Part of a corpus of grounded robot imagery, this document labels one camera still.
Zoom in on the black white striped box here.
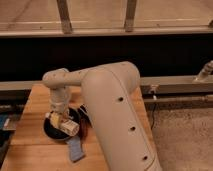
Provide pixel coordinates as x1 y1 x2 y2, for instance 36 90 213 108
77 105 88 119

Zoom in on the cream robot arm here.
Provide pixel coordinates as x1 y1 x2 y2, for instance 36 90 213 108
43 61 162 171

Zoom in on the clutter beside table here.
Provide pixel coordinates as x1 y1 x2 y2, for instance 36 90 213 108
0 104 22 159

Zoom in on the dark ceramic bowl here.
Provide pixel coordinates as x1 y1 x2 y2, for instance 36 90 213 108
43 108 80 140

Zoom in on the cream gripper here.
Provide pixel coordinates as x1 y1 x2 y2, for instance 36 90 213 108
50 98 69 128

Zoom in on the white fixture at right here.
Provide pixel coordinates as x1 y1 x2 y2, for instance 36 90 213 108
195 60 213 82

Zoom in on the grey blue sponge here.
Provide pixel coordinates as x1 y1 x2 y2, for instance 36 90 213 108
66 136 85 162

